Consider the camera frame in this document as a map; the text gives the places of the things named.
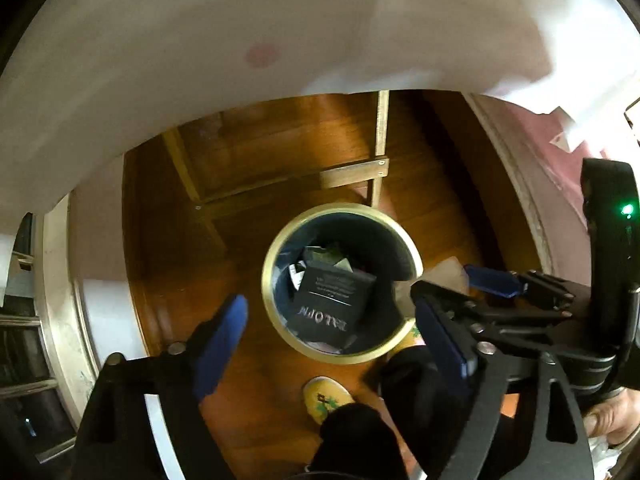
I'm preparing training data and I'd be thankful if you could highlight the small black box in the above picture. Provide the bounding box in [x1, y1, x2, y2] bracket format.
[286, 266, 375, 347]

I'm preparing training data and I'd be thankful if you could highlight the small tan box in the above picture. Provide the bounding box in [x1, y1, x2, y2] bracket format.
[392, 257, 470, 320]

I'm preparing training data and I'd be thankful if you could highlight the dark trash bin yellow rim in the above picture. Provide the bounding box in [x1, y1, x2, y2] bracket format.
[262, 204, 423, 365]

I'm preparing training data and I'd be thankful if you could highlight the person right hand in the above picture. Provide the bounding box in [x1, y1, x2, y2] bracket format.
[582, 389, 640, 445]

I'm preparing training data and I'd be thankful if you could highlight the pink bed blanket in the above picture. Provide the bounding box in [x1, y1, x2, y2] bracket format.
[463, 93, 591, 285]

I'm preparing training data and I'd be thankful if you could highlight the left yellow slipper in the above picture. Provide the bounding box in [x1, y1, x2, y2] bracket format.
[303, 376, 355, 425]

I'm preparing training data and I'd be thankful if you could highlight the cartoon printed tablecloth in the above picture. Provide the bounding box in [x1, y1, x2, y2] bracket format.
[0, 0, 640, 306]

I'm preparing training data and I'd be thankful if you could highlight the wooden table leg frame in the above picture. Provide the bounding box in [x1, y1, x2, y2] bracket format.
[160, 90, 390, 254]

